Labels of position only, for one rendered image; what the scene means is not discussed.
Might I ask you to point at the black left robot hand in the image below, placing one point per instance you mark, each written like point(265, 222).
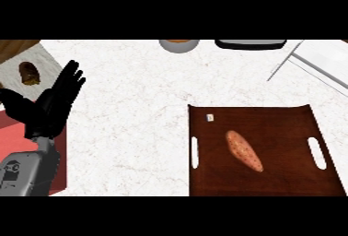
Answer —
point(54, 104)

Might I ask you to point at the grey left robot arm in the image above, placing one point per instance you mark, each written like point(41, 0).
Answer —
point(29, 172)

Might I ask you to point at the dark brown wooden tray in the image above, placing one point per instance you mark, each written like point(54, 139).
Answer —
point(263, 172)

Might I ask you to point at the brown bread piece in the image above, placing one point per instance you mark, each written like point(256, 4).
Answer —
point(29, 73)

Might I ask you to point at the red placemat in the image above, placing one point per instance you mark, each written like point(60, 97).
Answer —
point(14, 138)

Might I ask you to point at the brown wooden board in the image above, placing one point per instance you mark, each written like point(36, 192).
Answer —
point(14, 47)

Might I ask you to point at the grey bowl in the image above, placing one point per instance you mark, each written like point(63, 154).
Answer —
point(179, 46)

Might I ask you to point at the small white sticker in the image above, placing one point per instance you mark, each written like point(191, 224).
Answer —
point(210, 117)

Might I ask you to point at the orange sweet potato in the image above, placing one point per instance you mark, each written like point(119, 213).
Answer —
point(244, 150)

